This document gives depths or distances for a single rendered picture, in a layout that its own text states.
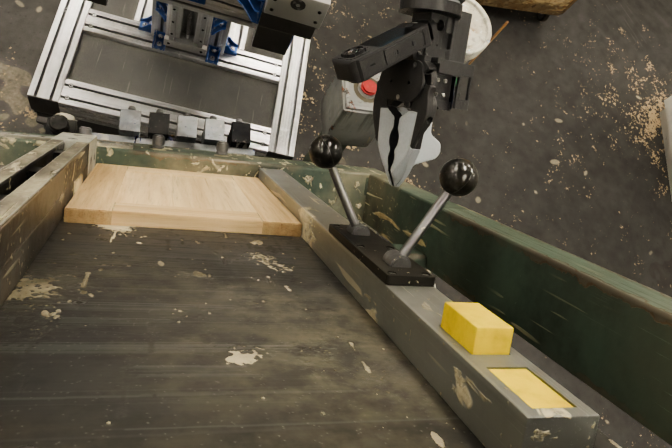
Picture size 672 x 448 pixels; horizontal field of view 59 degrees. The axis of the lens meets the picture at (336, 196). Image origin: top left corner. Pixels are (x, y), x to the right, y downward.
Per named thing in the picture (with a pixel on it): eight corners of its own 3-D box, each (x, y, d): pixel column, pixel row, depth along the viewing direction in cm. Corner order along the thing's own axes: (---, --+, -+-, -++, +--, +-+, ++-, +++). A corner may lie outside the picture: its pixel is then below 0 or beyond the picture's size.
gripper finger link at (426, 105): (430, 151, 66) (443, 71, 64) (420, 150, 65) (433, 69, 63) (401, 145, 70) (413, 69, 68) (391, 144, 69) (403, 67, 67)
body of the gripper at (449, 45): (468, 116, 69) (486, 10, 67) (415, 109, 64) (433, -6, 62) (422, 110, 75) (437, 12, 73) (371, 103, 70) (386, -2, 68)
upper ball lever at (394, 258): (396, 276, 60) (473, 169, 61) (411, 288, 57) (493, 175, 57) (369, 256, 59) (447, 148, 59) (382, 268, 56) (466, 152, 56)
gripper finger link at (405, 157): (441, 191, 70) (454, 114, 69) (404, 191, 67) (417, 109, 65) (422, 186, 73) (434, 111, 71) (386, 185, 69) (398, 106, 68)
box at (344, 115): (363, 108, 154) (390, 70, 138) (365, 149, 150) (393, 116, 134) (319, 102, 151) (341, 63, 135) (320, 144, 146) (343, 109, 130)
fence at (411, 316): (280, 188, 124) (283, 169, 124) (587, 477, 35) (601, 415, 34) (257, 186, 123) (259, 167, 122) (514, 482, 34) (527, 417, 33)
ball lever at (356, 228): (370, 229, 72) (330, 127, 68) (381, 238, 68) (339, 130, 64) (342, 243, 71) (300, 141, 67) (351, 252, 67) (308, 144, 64)
